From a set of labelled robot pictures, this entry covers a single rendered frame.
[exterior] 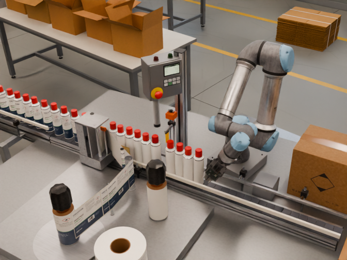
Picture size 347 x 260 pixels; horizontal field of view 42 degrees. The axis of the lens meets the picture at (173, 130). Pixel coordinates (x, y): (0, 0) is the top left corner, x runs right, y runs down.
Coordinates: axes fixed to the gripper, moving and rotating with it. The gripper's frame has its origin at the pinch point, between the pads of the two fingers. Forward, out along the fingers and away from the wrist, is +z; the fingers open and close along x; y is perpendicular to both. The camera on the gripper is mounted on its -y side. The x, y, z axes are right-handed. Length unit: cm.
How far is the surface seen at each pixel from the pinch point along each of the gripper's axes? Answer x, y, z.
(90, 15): -163, -134, 83
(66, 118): -80, 2, 36
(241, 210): 21.4, 5.9, -4.4
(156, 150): -28.0, 2.0, 7.4
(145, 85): -50, -2, -19
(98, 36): -151, -141, 101
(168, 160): -20.2, 2.9, 5.6
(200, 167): -6.0, 1.7, -3.8
